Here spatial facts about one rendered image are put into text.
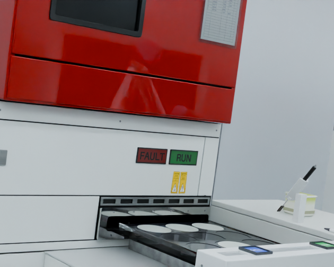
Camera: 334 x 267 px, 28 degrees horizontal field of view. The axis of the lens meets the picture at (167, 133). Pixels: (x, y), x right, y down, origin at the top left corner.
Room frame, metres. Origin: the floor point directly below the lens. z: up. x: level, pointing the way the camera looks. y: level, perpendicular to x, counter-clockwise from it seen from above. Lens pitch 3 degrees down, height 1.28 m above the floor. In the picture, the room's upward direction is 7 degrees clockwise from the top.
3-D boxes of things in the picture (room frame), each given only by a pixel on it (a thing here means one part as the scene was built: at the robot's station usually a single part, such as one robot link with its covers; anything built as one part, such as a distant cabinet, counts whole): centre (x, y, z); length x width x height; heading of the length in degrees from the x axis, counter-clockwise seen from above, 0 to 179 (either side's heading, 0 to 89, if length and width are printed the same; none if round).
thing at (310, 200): (2.12, -0.45, 1.00); 0.07 x 0.07 x 0.07; 44
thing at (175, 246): (1.78, -0.02, 0.90); 0.37 x 0.01 x 0.01; 40
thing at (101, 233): (2.05, 0.00, 0.89); 0.44 x 0.02 x 0.10; 130
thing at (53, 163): (1.95, 0.14, 1.02); 0.82 x 0.03 x 0.40; 130
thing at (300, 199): (1.98, -0.41, 1.03); 0.06 x 0.04 x 0.13; 40
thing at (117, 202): (2.06, 0.00, 0.96); 0.44 x 0.01 x 0.02; 130
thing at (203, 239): (1.90, -0.15, 0.90); 0.34 x 0.34 x 0.01; 40
